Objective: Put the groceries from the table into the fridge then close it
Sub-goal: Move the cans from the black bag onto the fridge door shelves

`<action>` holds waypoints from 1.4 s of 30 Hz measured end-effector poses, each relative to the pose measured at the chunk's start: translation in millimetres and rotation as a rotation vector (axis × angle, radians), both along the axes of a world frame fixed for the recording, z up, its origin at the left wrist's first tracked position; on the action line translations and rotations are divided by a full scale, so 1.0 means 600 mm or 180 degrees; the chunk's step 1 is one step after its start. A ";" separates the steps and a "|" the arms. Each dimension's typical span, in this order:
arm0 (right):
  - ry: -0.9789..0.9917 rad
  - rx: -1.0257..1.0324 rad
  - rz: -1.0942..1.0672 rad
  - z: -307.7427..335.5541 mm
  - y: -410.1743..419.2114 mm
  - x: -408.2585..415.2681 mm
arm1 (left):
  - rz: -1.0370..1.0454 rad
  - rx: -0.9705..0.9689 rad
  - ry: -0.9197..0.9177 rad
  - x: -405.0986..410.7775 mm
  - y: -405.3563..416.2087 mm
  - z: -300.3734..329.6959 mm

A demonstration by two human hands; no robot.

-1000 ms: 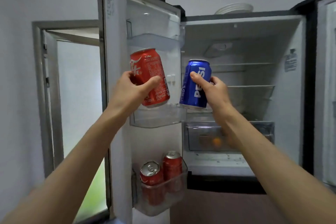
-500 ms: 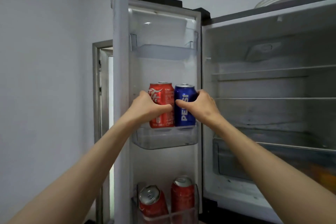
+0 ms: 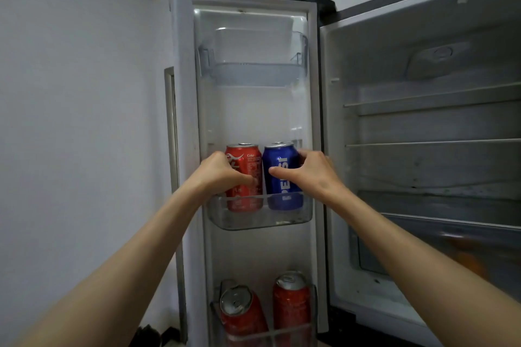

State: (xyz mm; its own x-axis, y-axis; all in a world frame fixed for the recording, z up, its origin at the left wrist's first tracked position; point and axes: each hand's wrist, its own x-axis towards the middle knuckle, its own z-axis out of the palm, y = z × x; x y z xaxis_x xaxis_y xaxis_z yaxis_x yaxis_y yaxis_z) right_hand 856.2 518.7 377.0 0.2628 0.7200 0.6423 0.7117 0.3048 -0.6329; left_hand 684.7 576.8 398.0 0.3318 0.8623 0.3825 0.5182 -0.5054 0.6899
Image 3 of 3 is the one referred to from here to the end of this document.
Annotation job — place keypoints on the frosted glass door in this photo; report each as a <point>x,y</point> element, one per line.
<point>171,123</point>

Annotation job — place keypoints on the person's right forearm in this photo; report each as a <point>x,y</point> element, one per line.
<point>427,277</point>

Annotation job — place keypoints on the person's left hand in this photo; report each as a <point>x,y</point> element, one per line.
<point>220,176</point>

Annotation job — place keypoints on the silver pink refrigerator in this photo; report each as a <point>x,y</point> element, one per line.
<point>407,33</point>

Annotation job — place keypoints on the blue Pepsi can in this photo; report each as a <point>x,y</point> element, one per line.
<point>283,192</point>

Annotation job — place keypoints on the person's left forearm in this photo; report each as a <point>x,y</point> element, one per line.
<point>122,269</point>

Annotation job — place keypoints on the person's right hand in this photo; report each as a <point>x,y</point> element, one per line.
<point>317,176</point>

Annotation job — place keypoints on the clear door bin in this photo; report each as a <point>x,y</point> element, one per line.
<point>252,70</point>
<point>252,220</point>
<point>260,336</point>

